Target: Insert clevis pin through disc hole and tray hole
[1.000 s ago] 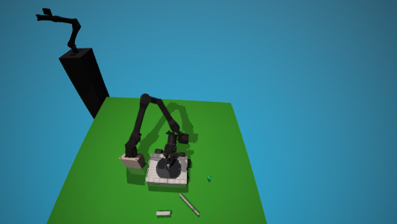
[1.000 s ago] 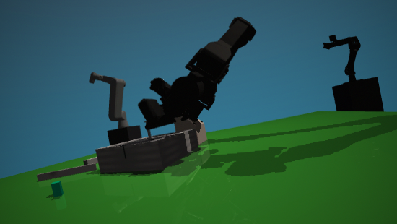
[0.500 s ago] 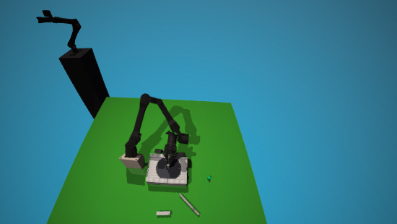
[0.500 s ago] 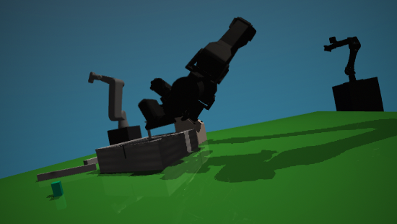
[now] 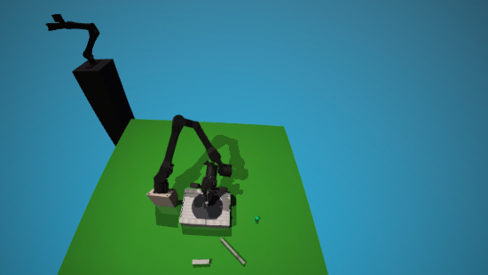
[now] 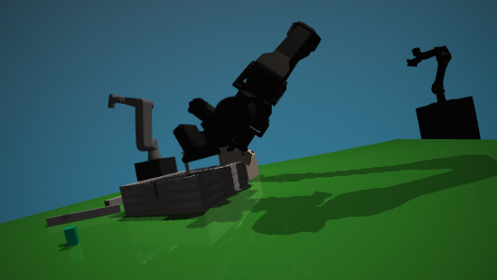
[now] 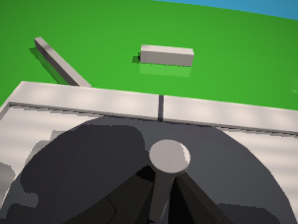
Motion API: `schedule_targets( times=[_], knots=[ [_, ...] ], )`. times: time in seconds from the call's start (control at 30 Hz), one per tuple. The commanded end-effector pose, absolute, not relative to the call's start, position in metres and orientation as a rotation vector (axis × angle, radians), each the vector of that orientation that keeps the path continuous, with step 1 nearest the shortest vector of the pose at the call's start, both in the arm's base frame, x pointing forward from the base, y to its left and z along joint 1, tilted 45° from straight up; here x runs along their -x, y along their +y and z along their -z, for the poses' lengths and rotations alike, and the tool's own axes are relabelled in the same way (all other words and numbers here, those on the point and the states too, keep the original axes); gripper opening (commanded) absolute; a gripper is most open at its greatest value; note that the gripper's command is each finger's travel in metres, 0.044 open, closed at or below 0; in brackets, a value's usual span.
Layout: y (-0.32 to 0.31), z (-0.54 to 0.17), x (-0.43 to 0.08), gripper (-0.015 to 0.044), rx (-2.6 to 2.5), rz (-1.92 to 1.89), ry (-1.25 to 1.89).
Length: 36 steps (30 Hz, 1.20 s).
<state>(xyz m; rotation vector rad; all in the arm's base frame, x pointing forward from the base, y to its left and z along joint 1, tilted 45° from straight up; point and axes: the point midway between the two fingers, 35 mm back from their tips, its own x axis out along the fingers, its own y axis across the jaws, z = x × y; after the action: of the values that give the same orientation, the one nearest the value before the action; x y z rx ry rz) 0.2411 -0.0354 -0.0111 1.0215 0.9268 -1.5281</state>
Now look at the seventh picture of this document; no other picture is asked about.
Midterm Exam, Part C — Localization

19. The grey metal pin with flat head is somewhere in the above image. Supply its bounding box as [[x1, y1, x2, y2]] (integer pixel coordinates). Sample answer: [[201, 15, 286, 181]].
[[148, 140, 190, 222]]

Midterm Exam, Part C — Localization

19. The dark grey disc with centre hole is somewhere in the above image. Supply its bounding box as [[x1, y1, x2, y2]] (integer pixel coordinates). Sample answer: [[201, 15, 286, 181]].
[[0, 115, 297, 224]]

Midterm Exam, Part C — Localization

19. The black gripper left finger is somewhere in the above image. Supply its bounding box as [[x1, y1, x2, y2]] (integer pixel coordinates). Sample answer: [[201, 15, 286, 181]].
[[64, 165, 156, 224]]

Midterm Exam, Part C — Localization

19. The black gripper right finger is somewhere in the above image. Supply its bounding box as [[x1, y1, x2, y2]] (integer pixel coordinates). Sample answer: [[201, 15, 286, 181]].
[[169, 172, 234, 224]]

